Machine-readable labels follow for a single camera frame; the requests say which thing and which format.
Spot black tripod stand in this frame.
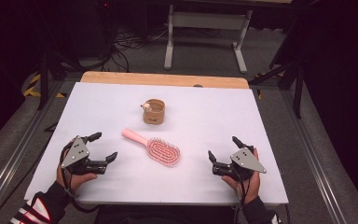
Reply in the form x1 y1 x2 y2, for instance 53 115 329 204
36 50 85 111

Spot person's right hand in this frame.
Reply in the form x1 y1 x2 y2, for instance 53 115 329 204
221 148 261 204

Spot white board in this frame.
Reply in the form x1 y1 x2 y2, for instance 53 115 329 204
23 81 290 206

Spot person's left hand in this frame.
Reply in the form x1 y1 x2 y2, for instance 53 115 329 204
56 138 98 193

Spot black metal stand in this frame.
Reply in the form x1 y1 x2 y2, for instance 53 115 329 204
248 60 306 119

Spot left hand-held gripper cable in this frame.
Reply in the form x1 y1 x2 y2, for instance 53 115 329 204
59 146 102 215

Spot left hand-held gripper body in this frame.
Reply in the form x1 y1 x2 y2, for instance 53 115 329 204
60 135 109 175

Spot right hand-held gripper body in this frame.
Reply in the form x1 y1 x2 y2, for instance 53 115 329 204
212 143 268 182

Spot hand-held gripper cable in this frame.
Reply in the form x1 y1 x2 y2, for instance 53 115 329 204
233 169 252 224
59 146 102 215

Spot bundle of black floor cables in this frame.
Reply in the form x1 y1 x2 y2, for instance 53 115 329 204
103 26 169 73

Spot grey metal table frame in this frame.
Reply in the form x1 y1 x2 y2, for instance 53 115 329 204
163 4 254 75

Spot pink hairbrush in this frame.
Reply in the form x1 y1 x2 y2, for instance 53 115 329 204
121 128 182 167

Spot brown round cup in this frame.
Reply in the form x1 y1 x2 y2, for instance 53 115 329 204
140 98 166 126

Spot wooden table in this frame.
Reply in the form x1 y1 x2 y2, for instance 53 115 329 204
80 71 250 90

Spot right hand-held gripper cable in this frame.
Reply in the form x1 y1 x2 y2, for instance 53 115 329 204
233 169 252 224

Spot aluminium floor rail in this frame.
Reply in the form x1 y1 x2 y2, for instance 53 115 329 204
0 79 67 224
280 90 350 224

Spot yellow black hazard tape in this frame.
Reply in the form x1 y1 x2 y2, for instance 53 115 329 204
22 73 67 99

